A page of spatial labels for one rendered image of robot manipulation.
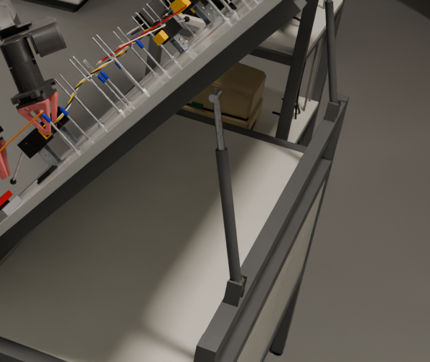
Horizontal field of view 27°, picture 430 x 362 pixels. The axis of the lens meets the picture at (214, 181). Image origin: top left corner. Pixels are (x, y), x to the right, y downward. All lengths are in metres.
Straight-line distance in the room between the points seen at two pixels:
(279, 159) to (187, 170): 0.30
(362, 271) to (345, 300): 0.21
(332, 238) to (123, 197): 1.58
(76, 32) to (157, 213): 2.96
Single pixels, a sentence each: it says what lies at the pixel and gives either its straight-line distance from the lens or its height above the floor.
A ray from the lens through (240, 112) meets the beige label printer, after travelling 2.90.
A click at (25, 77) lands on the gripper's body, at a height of 1.26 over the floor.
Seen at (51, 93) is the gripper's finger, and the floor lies 1.23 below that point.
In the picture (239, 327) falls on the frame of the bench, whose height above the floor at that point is 0.80.
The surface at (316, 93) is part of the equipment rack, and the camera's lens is 3.32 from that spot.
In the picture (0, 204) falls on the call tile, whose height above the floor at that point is 1.13.
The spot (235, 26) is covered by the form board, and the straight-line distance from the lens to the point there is 1.33.
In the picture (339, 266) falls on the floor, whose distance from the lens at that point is 3.63.
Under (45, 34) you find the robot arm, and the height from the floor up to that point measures 1.35.
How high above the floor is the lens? 2.13
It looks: 32 degrees down
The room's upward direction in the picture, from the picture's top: 10 degrees clockwise
